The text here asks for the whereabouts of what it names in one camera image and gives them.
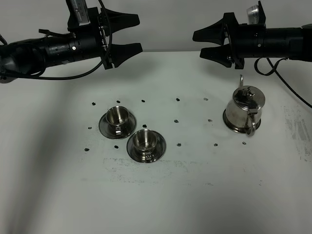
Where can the rear steel saucer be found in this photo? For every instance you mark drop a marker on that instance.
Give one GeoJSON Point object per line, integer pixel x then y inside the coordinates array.
{"type": "Point", "coordinates": [109, 131]}

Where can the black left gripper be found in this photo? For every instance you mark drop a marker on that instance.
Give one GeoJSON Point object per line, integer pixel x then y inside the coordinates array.
{"type": "Point", "coordinates": [93, 39]}

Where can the rear steel teacup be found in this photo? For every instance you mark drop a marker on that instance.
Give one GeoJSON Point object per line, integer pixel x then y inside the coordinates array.
{"type": "Point", "coordinates": [117, 117]}

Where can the steel teacup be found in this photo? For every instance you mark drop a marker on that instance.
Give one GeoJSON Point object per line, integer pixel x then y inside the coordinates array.
{"type": "Point", "coordinates": [144, 143]}
{"type": "Point", "coordinates": [117, 117]}

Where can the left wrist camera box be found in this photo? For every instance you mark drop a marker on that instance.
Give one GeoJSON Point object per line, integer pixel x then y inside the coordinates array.
{"type": "Point", "coordinates": [78, 13]}

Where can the front steel teacup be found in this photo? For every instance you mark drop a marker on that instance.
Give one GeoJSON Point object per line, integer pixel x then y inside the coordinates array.
{"type": "Point", "coordinates": [144, 143]}

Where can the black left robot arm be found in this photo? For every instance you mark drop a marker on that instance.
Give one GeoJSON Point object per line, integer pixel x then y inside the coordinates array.
{"type": "Point", "coordinates": [30, 58]}

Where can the front steel saucer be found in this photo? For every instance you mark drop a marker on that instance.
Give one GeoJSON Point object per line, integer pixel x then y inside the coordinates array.
{"type": "Point", "coordinates": [157, 153]}

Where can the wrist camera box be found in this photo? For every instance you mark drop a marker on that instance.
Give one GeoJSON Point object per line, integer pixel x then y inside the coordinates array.
{"type": "Point", "coordinates": [256, 14]}
{"type": "Point", "coordinates": [78, 13]}

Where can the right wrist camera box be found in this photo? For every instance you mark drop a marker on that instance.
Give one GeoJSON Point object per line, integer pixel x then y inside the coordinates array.
{"type": "Point", "coordinates": [256, 14]}

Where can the stainless steel teapot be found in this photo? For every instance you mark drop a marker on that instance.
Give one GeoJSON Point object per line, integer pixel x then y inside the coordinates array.
{"type": "Point", "coordinates": [243, 112]}

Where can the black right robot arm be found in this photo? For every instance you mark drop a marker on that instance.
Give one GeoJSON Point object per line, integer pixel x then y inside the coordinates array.
{"type": "Point", "coordinates": [290, 43]}

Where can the steel saucer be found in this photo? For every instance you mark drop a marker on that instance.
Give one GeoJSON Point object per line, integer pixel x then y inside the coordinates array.
{"type": "Point", "coordinates": [157, 153]}
{"type": "Point", "coordinates": [109, 131]}

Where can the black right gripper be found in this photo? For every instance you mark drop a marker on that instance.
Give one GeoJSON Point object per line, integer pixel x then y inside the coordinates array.
{"type": "Point", "coordinates": [243, 41]}

